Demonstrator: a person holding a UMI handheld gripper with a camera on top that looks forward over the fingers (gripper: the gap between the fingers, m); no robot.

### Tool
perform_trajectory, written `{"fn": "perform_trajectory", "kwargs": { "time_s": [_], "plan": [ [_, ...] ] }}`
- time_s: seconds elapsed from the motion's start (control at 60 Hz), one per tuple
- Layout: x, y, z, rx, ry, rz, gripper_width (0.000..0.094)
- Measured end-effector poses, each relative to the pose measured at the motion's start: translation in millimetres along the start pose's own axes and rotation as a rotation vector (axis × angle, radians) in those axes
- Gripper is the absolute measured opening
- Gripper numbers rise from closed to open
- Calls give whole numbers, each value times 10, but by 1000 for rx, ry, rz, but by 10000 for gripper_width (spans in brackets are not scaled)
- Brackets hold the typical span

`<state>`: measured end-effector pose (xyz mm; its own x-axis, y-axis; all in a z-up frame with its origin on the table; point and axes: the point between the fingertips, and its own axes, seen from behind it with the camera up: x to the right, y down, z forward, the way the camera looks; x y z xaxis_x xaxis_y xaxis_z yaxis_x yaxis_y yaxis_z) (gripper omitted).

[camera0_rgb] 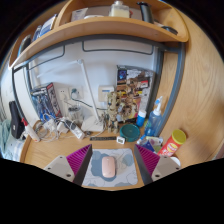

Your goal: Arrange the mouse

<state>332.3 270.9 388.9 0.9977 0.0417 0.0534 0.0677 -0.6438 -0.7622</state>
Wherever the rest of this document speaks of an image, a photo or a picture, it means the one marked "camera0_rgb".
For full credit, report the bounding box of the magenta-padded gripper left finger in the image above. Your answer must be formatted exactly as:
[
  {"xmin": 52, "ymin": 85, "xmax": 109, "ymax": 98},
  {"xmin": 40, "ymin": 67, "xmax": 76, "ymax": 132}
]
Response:
[{"xmin": 43, "ymin": 143, "xmax": 94, "ymax": 187}]

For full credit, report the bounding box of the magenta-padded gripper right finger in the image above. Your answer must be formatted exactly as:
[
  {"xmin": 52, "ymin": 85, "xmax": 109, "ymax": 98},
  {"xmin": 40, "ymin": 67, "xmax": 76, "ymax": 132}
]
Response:
[{"xmin": 133, "ymin": 143, "xmax": 182, "ymax": 187}]

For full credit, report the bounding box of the pink computer mouse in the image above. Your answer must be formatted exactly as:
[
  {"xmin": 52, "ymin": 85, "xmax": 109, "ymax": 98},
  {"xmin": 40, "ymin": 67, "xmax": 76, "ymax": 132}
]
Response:
[{"xmin": 101, "ymin": 155, "xmax": 117, "ymax": 179}]

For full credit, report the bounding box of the grey cloud-print mouse pad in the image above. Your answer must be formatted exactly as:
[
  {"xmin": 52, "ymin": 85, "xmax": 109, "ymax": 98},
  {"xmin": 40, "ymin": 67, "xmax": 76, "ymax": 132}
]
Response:
[{"xmin": 81, "ymin": 147, "xmax": 139, "ymax": 188}]

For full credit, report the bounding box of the blue snack packet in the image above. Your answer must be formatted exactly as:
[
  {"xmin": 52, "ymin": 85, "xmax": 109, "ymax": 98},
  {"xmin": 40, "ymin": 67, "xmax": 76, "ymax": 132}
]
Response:
[{"xmin": 136, "ymin": 134, "xmax": 164, "ymax": 154}]

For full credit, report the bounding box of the white power strip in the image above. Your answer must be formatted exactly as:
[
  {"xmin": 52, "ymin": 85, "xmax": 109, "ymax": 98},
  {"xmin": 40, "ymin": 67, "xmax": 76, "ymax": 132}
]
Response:
[{"xmin": 63, "ymin": 118, "xmax": 86, "ymax": 140}]

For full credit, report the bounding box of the white mug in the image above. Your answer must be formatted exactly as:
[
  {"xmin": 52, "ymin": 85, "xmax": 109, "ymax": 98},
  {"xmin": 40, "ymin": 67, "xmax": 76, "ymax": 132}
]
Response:
[{"xmin": 169, "ymin": 155, "xmax": 182, "ymax": 168}]

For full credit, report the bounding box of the red yellow-lidded chips can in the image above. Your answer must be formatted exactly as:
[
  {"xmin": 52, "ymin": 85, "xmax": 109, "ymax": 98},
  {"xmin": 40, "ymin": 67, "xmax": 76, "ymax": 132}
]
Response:
[{"xmin": 157, "ymin": 128, "xmax": 188, "ymax": 158}]

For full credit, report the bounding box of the black ruler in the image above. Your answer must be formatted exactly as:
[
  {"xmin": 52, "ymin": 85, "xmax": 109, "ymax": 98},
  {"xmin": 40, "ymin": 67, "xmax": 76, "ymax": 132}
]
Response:
[{"xmin": 89, "ymin": 135, "xmax": 118, "ymax": 141}]

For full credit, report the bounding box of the blue spray bottle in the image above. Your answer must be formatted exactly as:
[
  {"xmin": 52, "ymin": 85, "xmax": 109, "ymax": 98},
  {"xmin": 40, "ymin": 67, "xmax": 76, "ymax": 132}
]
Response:
[{"xmin": 144, "ymin": 95, "xmax": 164, "ymax": 138}]

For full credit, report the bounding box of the large white charger block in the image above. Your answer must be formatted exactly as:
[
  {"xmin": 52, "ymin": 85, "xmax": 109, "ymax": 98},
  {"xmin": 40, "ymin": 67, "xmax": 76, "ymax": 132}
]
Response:
[{"xmin": 46, "ymin": 120, "xmax": 60, "ymax": 134}]

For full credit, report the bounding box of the wooden mechanical model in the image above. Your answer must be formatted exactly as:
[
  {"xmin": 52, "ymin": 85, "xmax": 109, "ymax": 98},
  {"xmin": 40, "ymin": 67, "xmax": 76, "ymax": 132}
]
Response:
[{"xmin": 103, "ymin": 78, "xmax": 141, "ymax": 134}]

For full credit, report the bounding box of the plaid bedding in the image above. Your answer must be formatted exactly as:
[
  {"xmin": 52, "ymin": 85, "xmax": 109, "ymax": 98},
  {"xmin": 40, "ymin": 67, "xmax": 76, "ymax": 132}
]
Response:
[{"xmin": 3, "ymin": 133, "xmax": 26, "ymax": 162}]

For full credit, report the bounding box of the robot model kit box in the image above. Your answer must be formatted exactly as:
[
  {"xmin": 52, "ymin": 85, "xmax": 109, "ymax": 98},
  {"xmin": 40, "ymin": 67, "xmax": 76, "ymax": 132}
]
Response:
[{"xmin": 30, "ymin": 82, "xmax": 63, "ymax": 122}]

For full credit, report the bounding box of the black bag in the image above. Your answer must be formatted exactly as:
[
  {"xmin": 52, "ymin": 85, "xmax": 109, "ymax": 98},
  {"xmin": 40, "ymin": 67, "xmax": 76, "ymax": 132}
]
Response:
[{"xmin": 8, "ymin": 100, "xmax": 26, "ymax": 140}]

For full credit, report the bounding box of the colourful printed box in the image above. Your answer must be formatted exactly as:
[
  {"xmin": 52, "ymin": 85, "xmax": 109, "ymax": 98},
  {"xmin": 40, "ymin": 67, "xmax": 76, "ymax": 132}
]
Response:
[{"xmin": 115, "ymin": 64, "xmax": 155, "ymax": 124}]

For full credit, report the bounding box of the teal blanket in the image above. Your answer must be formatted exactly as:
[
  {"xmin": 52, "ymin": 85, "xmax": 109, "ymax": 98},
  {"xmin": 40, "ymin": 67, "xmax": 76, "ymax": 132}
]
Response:
[{"xmin": 0, "ymin": 119, "xmax": 13, "ymax": 158}]

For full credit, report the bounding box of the wooden shelf unit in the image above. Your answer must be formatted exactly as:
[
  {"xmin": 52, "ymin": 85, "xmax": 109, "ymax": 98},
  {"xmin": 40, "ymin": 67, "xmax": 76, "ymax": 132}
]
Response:
[{"xmin": 8, "ymin": 0, "xmax": 190, "ymax": 69}]

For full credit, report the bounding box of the dark green-plugged cable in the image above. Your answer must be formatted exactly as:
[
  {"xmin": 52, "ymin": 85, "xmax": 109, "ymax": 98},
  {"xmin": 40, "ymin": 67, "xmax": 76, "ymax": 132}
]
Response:
[{"xmin": 70, "ymin": 87, "xmax": 101, "ymax": 110}]

